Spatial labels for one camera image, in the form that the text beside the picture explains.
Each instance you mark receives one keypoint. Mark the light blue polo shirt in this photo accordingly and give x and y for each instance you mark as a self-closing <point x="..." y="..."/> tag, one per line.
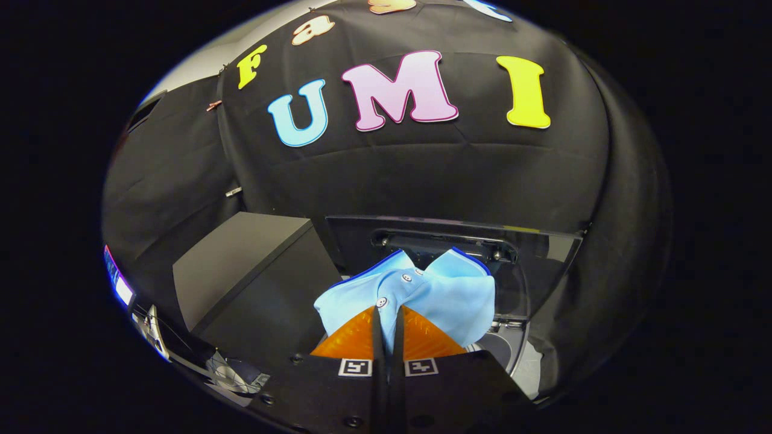
<point x="446" y="295"/>

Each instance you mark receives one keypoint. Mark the grey cabinet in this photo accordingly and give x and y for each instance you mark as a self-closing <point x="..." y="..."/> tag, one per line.
<point x="241" y="265"/>

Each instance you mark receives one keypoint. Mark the glowing screen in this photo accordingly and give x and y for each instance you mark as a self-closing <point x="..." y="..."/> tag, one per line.
<point x="117" y="280"/>

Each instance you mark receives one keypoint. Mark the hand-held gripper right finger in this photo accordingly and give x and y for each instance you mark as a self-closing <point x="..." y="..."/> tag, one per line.
<point x="396" y="337"/>

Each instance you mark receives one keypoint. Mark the grey washing machine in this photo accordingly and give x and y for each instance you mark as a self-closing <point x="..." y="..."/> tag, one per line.
<point x="512" y="355"/>

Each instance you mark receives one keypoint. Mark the silver metal clip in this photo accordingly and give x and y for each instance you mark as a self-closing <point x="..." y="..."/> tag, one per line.
<point x="233" y="191"/>

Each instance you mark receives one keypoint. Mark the copper metal clip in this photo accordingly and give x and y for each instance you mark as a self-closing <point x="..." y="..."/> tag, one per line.
<point x="214" y="106"/>

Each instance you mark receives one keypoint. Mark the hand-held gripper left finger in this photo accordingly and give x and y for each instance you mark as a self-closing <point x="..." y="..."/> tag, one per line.
<point x="377" y="337"/>

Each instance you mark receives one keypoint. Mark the silver metal object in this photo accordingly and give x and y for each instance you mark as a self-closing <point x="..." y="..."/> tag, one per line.
<point x="154" y="331"/>

